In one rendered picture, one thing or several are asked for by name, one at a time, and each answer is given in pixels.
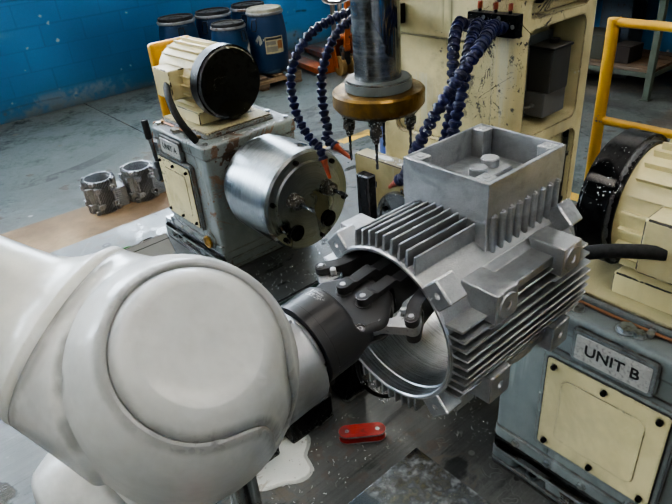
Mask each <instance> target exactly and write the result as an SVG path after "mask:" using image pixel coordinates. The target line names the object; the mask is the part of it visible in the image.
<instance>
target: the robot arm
mask: <svg viewBox="0 0 672 504"><path fill-rule="evenodd" d="M315 271H316V275H317V279H318V284H319V285H317V286H316V287H309V288H306V289H304V290H303V291H301V292H300V293H298V294H297V295H296V296H294V297H293V298H291V299H290V300H288V301H287V302H285V303H284V304H282V305H281V306H280V305H279V304H278V302H277V301H276V299H275V298H274V297H273V296H272V295H271V293H270V292H269V291H268V290H267V289H266V288H265V287H264V286H263V285H262V284H261V283H260V282H259V281H257V280H256V279H255V278H253V277H252V276H251V275H249V274H248V273H246V272H244V271H243V270H241V269H239V268H238V267H236V266H233V265H231V264H229V263H227V262H224V261H221V260H218V259H215V258H211V257H206V256H201V255H193V254H168V255H160V256H154V257H152V256H147V255H143V254H139V253H135V252H131V251H127V250H125V249H122V248H120V247H118V246H111V247H108V248H105V249H103V250H101V251H98V252H96V253H93V254H89V255H85V256H78V257H66V256H59V255H55V254H51V253H48V252H45V251H42V250H39V249H36V248H33V247H30V246H27V245H25V244H22V243H19V242H17V241H14V240H12V239H9V238H6V237H4V236H1V235H0V419H1V420H2V421H3V422H5V423H6V424H8V425H9V426H11V427H12V428H14V429H15V430H17V431H18V432H20V433H21V434H22V435H24V436H25V437H27V438H28V439H30V440H31V441H32V442H34V443H35V444H37V445H38V446H40V447H41V448H42V449H44V450H45V451H47V452H48V453H47V455H46V456H45V457H44V459H43V460H42V461H41V463H40V464H39V466H38V467H37V469H36V470H35V472H34V473H33V476H32V481H31V487H32V493H33V497H34V500H35V502H36V504H215V503H217V502H218V501H220V500H223V499H225V498H227V497H228V496H230V495H232V494H233V493H235V492H236V491H238V490H239V489H241V488H242V487H243V486H244V485H246V484H247V483H248V482H250V481H251V480H252V479H253V478H254V477H255V476H256V475H257V474H258V473H259V472H260V471H261V470H262V469H263V468H264V467H265V465H266V464H267V463H268V462H269V460H270V459H271V458H272V456H273V455H274V453H275V452H276V450H277V449H278V447H279V445H280V444H281V442H282V440H283V438H284V436H285V434H286V432H287V429H288V428H289V427H290V425H292V424H293V423H294V422H295V421H297V420H298V419H299V418H300V417H302V416H303V415H304V414H305V413H306V412H308V411H309V410H310V409H311V408H313V407H314V406H315V405H316V404H318V403H319V402H320V401H321V400H323V399H324V398H325V397H326V396H327V394H328V392H329V387H330V384H329V383H330V382H331V381H333V380H334V379H335V378H336V377H337V376H339V375H340V374H341V373H343V372H344V371H345V370H346V369H348V368H349V367H350V366H351V365H353V364H354V363H355V362H356V361H358V359H359V358H360V357H361V355H362V353H363V352H364V350H365V349H366V348H367V347H368V346H369V345H371V344H373V343H376V342H379V341H382V340H384V339H385V338H386V337H387V336H388V335H389V334H395V335H406V338H407V341H408V342H409V343H413V344H414V343H418V342H419V341H420V340H421V337H422V332H423V327H424V324H425V323H426V321H427V320H428V319H429V317H430V316H431V315H432V313H433V312H434V310H433V308H432V306H431V304H430V303H429V301H428V299H427V298H426V296H425V295H424V293H423V292H422V291H421V289H420V288H419V287H418V285H417V284H416V283H415V282H414V281H413V280H412V279H411V277H410V276H409V275H408V274H407V273H406V272H404V271H403V270H402V269H401V268H400V267H399V266H397V265H396V264H395V263H393V262H392V261H391V260H389V259H387V258H385V257H384V256H381V255H379V254H377V253H374V252H370V251H363V250H360V251H353V252H351V253H349V254H347V255H344V256H342V257H340V258H338V259H333V260H329V261H324V262H320V263H317V264H316V265H315ZM413 294H414V295H413ZM412 295H413V296H412ZM411 296H412V297H411ZM409 297H411V299H410V300H409V302H408V304H407V307H405V306H403V307H401V306H402V304H403V302H404V301H405V300H407V299H408V298H409ZM399 309H400V312H399V313H398V315H397V316H396V317H394V318H393V314H394V313H396V312H397V311H398V310H399Z"/></svg>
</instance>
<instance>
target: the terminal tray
mask: <svg viewBox="0 0 672 504"><path fill-rule="evenodd" d="M479 127H487V129H485V130H481V129H479ZM545 143H552V144H553V146H550V147H548V146H544V144H545ZM565 151H566V144H563V143H559V142H555V141H551V140H547V139H543V138H538V137H534V136H530V135H526V134H522V133H518V132H514V131H510V130H506V129H502V128H498V127H494V126H490V125H486V124H482V123H480V124H478V125H475V126H473V127H471V128H468V129H466V130H464V131H462V132H459V133H457V134H455V135H452V136H450V137H448V138H445V139H443V140H441V141H438V142H436V143H434V144H431V145H429V146H427V147H425V148H422V149H420V150H418V151H415V152H413V153H411V154H408V155H406V156H404V157H403V188H404V195H405V204H407V203H409V202H411V201H413V200H414V201H415V202H417V201H419V200H421V201H422V203H424V202H426V201H428V202H429V205H430V204H432V203H434V202H435V203H436V208H437V207H439V206H440V205H443V209H444V211H445V210H447V209H449V208H451V215H453V214H455V213H457V212H458V213H459V220H461V219H463V218H465V217H466V218H467V227H468V226H470V225H471V224H473V223H474V224H475V242H476V243H477V244H478V245H479V246H480V247H481V249H482V250H483V251H484V252H487V251H488V250H489V251H490V252H491V253H495V249H496V245H497V246H498V247H500V248H503V247H504V240H505V241H507V242H508V243H511V242H512V235H513V236H514V237H516V238H519V236H520V230H521V231H522V232H523V233H527V228H528V226H529V227H531V228H534V227H535V221H536V222H538V223H539V224H541V223H542V218H543V217H544V218H546V219H549V212H550V208H552V207H554V206H555V205H557V204H558V197H559V189H560V183H561V182H562V174H563V166H564V159H565ZM417 154H424V155H425V157H416V155H417ZM485 174H487V175H491V178H489V179H484V178H482V177H481V176H482V175H485Z"/></svg>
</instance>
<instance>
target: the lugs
mask: <svg viewBox="0 0 672 504"><path fill-rule="evenodd" d="M549 220H550V221H551V223H552V224H553V226H554V228H555V229H557V230H560V231H564V230H566V229H567V228H569V227H571V226H573V225H574V224H576V223H577V222H579V221H580V220H582V216H581V214H580V213H579V211H578V210H577V208H576V207H575V205H574V204H573V202H572V201H571V199H570V198H567V199H565V200H563V201H562V202H560V203H558V204H557V205H555V206H554V207H552V208H550V212H549ZM355 229H356V228H355V226H354V225H353V224H351V225H349V226H347V227H345V228H343V229H340V230H338V231H337V232H336V233H335V234H333V235H332V236H331V237H330V238H329V239H328V240H327V243H328V244H329V246H330V248H331V249H332V251H333V253H334V254H335V256H336V257H337V258H338V257H339V255H340V254H342V253H343V252H344V251H346V250H347V249H348V247H350V246H352V245H354V244H355ZM423 289H424V291H425V292H426V294H427V295H428V297H429V299H430V300H431V302H432V304H433V305H434V307H435V309H436V310H437V311H438V312H441V311H443V310H445V309H447V308H449V307H451V306H453V305H454V304H456V303H457V302H459V301H460V300H462V299H463V298H465V297H466V296H467V293H466V291H465V289H464V288H463V286H462V285H461V283H460V281H459V280H458V278H457V277H456V275H455V273H454V272H453V271H452V270H451V271H448V272H447V273H445V274H443V275H441V276H440V277H438V278H436V279H435V280H433V281H432V282H430V283H428V284H427V285H425V286H424V287H423ZM423 401H424V403H425V405H426V406H427V408H428V410H429V411H430V413H431V415H432V416H433V417H439V416H443V415H447V414H449V413H450V412H452V411H453V410H454V409H455V408H457V407H458V406H459V405H460V404H461V403H462V401H461V399H460V400H459V399H457V398H455V397H453V396H451V395H449V394H448V393H446V392H442V393H441V394H440V395H436V396H434V397H431V398H428V399H423Z"/></svg>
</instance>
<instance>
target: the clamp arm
mask: <svg viewBox="0 0 672 504"><path fill-rule="evenodd" d="M356 177H357V193H358V209H359V214H360V213H362V214H364V215H366V216H369V217H371V218H373V219H377V200H376V188H377V181H376V178H375V174H372V173H370V172H367V171H361V172H359V173H357V174H356Z"/></svg>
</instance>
